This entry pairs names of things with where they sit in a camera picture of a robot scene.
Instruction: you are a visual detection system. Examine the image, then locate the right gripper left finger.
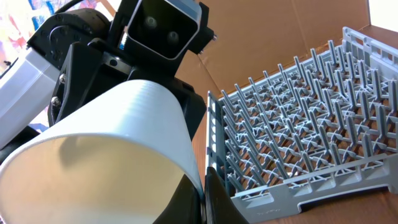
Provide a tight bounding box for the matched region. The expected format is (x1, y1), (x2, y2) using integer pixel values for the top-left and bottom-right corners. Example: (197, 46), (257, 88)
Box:
(154, 175), (202, 224)

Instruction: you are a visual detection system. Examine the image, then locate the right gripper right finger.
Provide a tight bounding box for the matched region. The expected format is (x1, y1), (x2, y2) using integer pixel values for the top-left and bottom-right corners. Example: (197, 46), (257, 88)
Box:
(205, 167), (248, 224)

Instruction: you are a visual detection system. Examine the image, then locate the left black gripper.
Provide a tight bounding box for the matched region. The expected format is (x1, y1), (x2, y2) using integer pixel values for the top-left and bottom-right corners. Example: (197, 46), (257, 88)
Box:
(48, 38), (206, 138)

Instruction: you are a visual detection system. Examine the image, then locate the white cup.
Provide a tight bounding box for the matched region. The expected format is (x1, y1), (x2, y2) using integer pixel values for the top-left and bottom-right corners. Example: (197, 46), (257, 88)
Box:
(1, 80), (203, 223)

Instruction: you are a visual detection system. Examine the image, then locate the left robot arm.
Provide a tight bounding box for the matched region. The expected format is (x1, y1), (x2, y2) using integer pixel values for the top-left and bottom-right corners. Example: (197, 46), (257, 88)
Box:
(1, 1), (213, 160)

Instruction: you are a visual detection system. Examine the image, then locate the grey plastic dish rack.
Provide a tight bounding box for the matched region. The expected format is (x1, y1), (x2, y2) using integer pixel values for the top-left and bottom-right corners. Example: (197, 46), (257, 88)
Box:
(206, 27), (397, 223)

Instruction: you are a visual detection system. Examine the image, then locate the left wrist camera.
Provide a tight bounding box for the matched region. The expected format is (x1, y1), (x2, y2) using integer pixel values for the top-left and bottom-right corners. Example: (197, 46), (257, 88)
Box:
(127, 0), (202, 60)

